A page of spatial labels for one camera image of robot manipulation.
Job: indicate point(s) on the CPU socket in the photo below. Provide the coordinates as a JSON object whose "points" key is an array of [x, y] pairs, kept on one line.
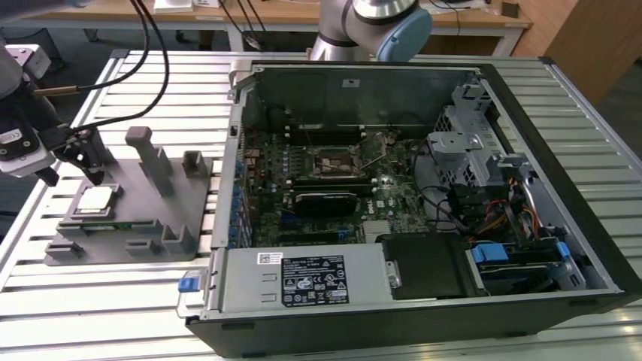
{"points": [[334, 158]]}

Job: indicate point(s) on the silver disk bay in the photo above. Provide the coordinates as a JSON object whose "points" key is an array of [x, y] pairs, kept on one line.
{"points": [[577, 278]]}

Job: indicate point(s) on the black fan shroud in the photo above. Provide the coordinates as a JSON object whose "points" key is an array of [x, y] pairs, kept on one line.
{"points": [[431, 267]]}

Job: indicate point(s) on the silver CPU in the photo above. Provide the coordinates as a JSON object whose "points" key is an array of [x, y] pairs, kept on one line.
{"points": [[95, 199]]}

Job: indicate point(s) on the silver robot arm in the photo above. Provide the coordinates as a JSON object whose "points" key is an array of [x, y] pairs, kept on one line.
{"points": [[346, 22]]}

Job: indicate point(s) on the grey parts rack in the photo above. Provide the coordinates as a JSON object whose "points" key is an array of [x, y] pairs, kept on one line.
{"points": [[149, 210]]}

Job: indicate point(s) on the green RAM stick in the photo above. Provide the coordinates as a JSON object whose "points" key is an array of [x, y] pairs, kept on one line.
{"points": [[124, 226]]}

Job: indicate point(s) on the blue case latch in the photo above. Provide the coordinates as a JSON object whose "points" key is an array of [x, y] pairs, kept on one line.
{"points": [[188, 285]]}

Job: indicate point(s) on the silver power supply unit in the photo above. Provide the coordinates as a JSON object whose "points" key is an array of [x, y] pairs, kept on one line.
{"points": [[240, 278]]}

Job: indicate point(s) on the black expansion slot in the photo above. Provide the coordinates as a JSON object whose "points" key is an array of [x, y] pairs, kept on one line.
{"points": [[311, 237]]}

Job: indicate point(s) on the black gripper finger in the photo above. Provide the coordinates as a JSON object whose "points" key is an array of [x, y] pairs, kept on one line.
{"points": [[47, 176], [89, 154]]}

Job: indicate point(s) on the green motherboard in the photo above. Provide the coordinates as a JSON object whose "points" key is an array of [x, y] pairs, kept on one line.
{"points": [[400, 195]]}

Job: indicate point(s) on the wooden cabinet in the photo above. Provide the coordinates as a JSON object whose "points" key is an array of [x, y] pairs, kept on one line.
{"points": [[591, 37]]}

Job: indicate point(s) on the silver chipset heatsink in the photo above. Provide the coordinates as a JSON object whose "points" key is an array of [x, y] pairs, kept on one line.
{"points": [[376, 230]]}

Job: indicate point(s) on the grey side camera box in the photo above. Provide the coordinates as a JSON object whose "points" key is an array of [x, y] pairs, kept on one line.
{"points": [[35, 56]]}

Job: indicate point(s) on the black PC case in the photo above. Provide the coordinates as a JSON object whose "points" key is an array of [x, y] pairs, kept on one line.
{"points": [[351, 331]]}

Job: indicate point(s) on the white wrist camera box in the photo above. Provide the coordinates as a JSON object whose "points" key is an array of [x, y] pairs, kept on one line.
{"points": [[25, 158]]}

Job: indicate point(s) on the white sticker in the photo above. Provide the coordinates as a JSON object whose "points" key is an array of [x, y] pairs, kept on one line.
{"points": [[351, 83]]}

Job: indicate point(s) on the black graphics card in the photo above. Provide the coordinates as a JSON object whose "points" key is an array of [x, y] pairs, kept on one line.
{"points": [[326, 206]]}

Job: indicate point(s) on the silver drive cage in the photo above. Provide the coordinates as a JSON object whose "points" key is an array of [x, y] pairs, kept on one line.
{"points": [[448, 144]]}

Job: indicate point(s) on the wooden desk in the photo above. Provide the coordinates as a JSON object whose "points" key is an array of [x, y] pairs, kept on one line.
{"points": [[291, 13]]}

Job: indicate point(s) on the blue disk carrier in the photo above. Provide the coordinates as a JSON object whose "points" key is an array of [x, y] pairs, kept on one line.
{"points": [[488, 253]]}

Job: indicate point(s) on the small brown box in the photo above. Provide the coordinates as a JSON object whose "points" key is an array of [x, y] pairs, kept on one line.
{"points": [[510, 9]]}

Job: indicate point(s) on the small white box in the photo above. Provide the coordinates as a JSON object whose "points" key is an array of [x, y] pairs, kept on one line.
{"points": [[208, 3]]}

